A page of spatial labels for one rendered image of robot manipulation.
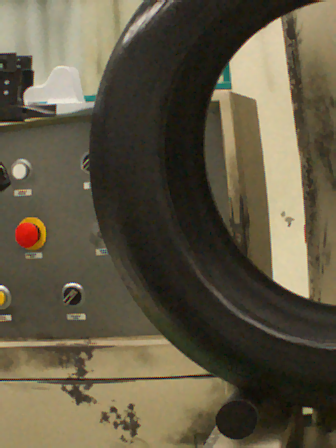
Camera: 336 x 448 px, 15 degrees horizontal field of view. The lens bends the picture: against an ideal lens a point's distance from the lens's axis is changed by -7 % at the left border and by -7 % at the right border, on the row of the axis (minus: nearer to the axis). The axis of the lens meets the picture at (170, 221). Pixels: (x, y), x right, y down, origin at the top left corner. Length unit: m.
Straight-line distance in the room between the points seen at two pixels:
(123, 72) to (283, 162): 3.65
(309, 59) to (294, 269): 3.34
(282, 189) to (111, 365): 3.01
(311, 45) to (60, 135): 0.53
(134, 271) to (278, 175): 3.63
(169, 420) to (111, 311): 0.20
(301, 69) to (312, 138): 0.09
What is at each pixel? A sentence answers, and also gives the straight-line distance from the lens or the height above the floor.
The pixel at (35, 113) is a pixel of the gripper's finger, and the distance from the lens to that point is 1.35.
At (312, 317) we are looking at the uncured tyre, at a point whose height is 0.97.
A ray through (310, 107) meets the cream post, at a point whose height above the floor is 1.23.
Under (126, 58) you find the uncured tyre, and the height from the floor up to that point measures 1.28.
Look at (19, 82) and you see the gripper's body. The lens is 1.38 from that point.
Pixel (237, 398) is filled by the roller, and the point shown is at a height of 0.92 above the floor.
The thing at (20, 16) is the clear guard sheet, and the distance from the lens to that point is 1.98.
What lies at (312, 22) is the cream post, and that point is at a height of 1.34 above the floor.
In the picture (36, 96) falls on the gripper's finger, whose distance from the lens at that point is 1.37.
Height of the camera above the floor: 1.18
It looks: 3 degrees down
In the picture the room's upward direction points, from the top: 5 degrees counter-clockwise
